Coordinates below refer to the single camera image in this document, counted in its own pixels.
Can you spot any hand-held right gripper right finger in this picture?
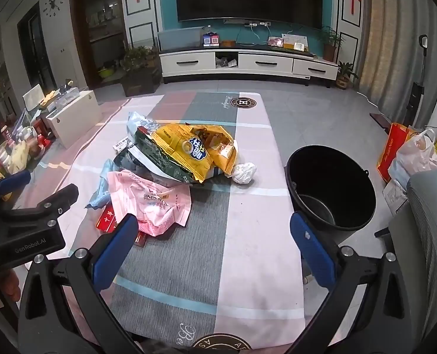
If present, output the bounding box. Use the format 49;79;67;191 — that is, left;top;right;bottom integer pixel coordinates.
288;212;412;354

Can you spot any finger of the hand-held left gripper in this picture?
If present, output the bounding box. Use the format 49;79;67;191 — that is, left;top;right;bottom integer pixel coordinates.
1;183;80;229
0;171;32;212

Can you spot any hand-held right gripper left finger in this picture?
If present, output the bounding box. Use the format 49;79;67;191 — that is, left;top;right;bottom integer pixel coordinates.
17;214;140;354

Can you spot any pink plastic bag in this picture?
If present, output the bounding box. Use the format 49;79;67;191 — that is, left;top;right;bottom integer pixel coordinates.
107;170;192;237

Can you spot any black plastic bucket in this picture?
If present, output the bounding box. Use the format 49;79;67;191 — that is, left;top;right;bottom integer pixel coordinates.
285;145;377;231

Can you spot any dark green foil bag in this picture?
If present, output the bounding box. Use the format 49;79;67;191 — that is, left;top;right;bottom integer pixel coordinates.
113;127;204;185

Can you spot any white tissue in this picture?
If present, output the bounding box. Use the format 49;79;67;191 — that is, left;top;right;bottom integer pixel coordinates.
232;162;258;184

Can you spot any pale translucent plastic bag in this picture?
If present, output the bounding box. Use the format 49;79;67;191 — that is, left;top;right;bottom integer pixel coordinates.
126;112;157;144

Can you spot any yellow snack bag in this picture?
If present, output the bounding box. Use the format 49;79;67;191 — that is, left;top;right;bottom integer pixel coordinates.
151;123;238;184

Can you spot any person's left hand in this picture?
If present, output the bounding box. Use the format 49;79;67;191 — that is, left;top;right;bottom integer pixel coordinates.
0;268;21;308

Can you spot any red packet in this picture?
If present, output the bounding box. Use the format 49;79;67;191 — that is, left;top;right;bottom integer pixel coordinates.
96;203;147;246

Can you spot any group of bottles and jars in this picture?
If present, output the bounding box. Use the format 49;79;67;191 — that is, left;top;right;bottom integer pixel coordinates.
0;116;53;178

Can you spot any light blue plastic wrapper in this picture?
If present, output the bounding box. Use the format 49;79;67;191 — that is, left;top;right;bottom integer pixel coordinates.
86;158;116;209

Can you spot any white storage box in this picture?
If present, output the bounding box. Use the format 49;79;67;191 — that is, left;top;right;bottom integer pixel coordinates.
45;90;103;149

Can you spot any white cardboard box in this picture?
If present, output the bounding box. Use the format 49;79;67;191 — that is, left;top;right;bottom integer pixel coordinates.
382;181;410;216

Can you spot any grey sofa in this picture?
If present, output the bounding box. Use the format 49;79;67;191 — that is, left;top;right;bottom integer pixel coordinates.
374;170;437;354

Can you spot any orange shopping bag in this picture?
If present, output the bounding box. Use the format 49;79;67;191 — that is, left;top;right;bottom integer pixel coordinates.
377;122;418;183

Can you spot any white plastic carrier bag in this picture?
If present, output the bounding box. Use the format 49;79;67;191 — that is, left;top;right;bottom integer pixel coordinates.
388;128;437;189

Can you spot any dark red floor mat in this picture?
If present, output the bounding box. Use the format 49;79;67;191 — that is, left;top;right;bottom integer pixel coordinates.
369;112;392;128

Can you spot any potted plant dark stand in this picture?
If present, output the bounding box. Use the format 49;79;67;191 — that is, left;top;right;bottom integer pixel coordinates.
121;44;162;96

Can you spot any dark wooden display cabinet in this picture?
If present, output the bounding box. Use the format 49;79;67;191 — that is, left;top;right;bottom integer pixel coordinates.
71;0;127;89

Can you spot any small potted plant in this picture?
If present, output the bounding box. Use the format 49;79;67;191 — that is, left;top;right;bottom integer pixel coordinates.
335;61;360;90

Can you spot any black upright vacuum cleaner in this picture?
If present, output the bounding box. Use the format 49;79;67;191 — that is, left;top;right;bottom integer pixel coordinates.
406;34;429;126

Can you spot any white television cabinet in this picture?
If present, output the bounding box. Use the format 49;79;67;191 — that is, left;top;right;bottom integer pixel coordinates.
159;46;340;88

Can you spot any glass fish tank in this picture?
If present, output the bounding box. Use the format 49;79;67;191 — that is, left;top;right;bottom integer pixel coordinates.
157;27;202;52

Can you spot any potted plant brown pot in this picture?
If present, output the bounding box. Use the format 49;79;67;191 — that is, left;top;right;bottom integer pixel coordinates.
316;26;346;62

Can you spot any white desk calendar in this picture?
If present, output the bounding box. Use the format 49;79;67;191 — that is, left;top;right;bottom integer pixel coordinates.
282;33;309;51

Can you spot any beige patterned curtain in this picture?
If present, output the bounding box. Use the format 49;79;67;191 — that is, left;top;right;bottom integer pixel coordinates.
358;0;437;126

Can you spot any black wall clock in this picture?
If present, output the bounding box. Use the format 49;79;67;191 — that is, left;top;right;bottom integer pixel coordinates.
42;0;66;17

